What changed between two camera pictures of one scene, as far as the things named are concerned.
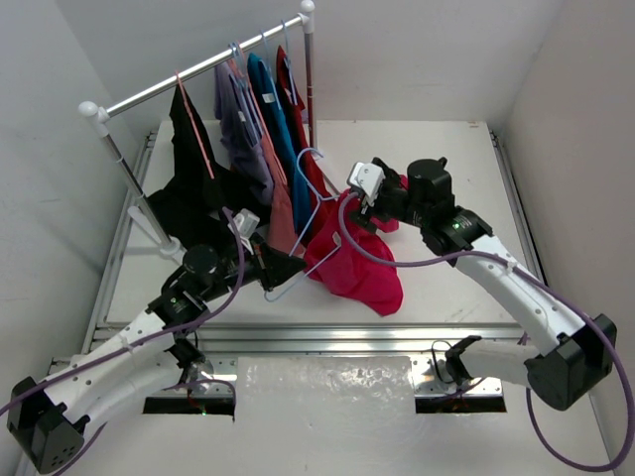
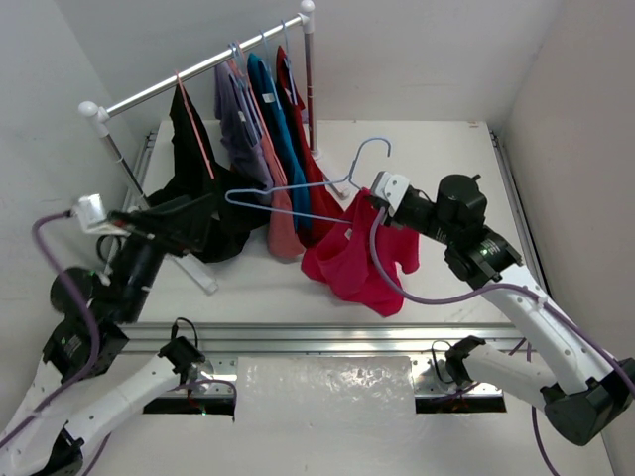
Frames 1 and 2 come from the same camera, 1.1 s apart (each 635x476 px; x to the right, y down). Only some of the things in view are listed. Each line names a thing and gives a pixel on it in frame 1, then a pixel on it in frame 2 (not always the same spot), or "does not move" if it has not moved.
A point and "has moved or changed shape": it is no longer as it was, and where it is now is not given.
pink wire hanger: (194, 126) does not move
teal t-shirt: (274, 113) does not move
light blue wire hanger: (318, 198) to (349, 178)
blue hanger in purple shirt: (239, 75) does not move
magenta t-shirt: (335, 263) has moved or changed shape
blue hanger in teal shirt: (269, 67) does not move
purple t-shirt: (241, 132) does not move
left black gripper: (265, 268) to (162, 234)
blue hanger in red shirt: (289, 65) does not move
